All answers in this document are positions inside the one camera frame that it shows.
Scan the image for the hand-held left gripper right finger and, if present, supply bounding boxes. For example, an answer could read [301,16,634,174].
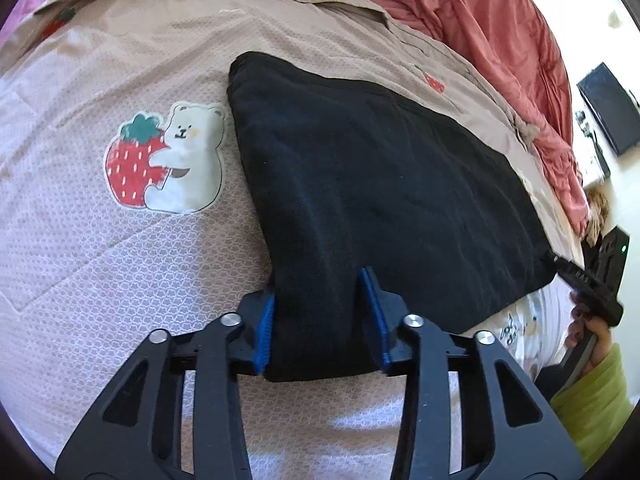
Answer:
[356,266,586,480]

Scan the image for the person's right forearm green sleeve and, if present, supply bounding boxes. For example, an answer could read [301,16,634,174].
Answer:
[550,342,636,473]

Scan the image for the black shirt with orange patches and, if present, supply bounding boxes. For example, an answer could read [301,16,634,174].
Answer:
[226,51,558,383]

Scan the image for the tan fuzzy object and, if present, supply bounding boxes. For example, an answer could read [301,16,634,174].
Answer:
[582,187,611,246]

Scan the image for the beige strawberry bear blanket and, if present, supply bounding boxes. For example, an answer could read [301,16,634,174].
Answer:
[0,0,586,480]

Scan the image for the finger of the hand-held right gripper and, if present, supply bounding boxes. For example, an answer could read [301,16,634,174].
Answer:
[542,252,601,292]

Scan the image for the black flat screen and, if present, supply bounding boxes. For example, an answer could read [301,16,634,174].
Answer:
[576,62,640,157]

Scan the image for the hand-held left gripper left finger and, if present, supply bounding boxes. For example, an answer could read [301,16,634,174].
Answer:
[55,292,276,480]

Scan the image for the coral red comforter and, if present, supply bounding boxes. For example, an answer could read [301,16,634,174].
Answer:
[240,0,593,233]

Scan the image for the white printed bed sheet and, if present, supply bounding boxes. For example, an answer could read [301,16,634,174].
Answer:
[450,290,581,376]

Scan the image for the person's right hand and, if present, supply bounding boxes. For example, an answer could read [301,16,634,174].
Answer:
[565,292,615,362]

